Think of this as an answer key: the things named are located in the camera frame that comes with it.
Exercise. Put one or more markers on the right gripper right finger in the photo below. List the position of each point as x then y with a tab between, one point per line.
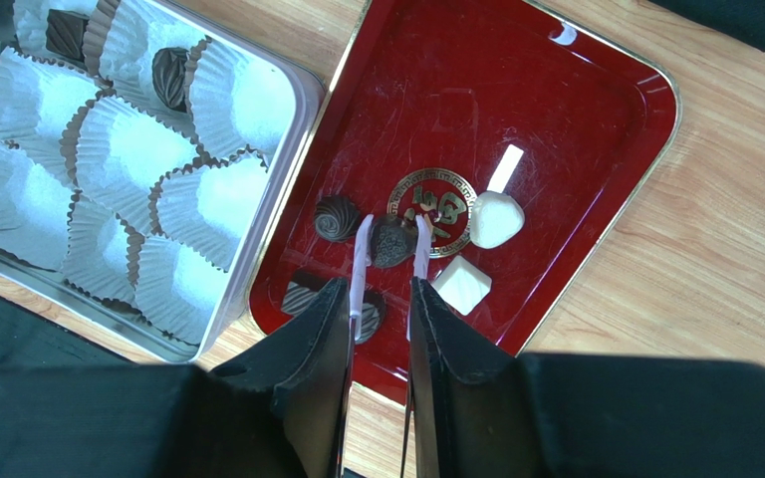
480	412

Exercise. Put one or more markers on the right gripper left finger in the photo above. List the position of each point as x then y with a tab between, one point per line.
275	410

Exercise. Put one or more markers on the dark textured chocolate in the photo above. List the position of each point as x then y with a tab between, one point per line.
393	240

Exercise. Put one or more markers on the white shell chocolate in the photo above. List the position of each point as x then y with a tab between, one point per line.
495	219

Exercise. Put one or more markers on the silver chocolate tin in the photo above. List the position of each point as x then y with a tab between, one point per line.
148	222

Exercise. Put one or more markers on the dark square chocolate top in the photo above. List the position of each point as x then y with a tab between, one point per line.
65	34

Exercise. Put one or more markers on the dark striped square chocolate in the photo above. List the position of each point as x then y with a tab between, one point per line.
301	291

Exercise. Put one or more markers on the white square chocolate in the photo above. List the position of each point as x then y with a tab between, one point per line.
462	285

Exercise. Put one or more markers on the dark striped oval chocolate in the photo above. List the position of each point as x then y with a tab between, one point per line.
373	315

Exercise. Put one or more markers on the dark round swirl chocolate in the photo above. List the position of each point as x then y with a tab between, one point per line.
336	218

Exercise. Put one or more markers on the red lacquer tray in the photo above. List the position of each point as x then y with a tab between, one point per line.
436	102

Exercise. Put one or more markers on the black cloth placemat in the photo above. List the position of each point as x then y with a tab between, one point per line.
742	20

